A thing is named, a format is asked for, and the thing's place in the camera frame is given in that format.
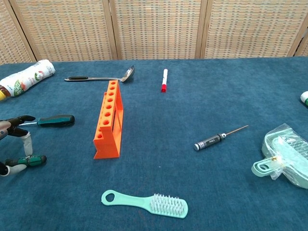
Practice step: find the woven folding screen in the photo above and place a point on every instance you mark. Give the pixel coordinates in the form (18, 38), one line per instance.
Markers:
(156, 24)

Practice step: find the black precision screwdriver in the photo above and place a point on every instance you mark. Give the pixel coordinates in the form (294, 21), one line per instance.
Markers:
(209, 142)

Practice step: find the mint dustpan in plastic bag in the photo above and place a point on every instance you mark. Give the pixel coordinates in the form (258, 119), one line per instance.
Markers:
(291, 163)

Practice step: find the blue table cloth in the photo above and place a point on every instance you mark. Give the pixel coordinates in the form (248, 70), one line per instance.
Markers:
(168, 168)

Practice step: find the short green black screwdriver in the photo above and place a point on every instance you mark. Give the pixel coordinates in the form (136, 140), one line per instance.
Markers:
(37, 159)

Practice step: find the long teal black screwdriver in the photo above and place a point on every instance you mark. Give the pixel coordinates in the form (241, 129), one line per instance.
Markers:
(56, 120)

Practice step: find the white marker red cap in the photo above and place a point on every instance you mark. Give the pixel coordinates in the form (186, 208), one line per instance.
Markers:
(164, 81)

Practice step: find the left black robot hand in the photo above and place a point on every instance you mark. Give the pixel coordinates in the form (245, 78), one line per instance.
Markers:
(27, 144)

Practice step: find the mint green scrub brush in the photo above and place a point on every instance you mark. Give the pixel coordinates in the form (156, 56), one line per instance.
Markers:
(134, 202)

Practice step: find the white green bottle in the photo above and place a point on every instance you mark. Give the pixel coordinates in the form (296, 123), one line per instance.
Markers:
(305, 97)

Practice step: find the orange tool rack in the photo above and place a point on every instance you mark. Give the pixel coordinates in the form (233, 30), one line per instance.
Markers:
(109, 142)

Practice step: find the white printed bottle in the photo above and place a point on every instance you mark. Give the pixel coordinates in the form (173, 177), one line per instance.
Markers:
(26, 78)

